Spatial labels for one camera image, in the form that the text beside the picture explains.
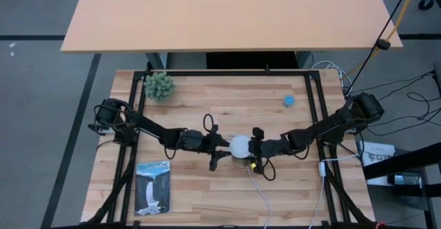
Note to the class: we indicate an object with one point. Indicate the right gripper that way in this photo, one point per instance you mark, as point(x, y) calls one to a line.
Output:
point(263, 148)

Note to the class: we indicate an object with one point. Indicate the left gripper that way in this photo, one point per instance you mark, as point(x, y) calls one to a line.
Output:
point(212, 144)

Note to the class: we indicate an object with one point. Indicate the white flood lightbulb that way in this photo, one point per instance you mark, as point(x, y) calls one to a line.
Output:
point(240, 146)

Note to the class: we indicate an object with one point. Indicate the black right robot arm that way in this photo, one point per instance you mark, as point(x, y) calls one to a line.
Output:
point(330, 127)

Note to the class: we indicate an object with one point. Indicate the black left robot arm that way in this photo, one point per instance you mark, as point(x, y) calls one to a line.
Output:
point(148, 125)

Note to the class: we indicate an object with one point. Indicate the Yellowstone waterfall postcard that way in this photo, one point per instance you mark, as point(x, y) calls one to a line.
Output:
point(152, 187)

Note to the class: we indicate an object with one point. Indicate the green potted plant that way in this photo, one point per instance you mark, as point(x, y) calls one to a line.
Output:
point(159, 86)

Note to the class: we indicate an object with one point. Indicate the white printed box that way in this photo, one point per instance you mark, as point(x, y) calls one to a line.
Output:
point(377, 153)

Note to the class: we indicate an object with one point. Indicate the tan wooden desk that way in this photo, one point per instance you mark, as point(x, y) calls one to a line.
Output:
point(224, 15)

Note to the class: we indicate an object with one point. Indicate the small red clamp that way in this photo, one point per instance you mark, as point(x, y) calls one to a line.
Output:
point(380, 225)

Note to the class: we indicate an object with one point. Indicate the black side table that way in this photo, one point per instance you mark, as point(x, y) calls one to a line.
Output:
point(403, 160)

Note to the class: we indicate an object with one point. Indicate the black aluminium table frame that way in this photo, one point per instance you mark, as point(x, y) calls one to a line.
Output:
point(224, 73)

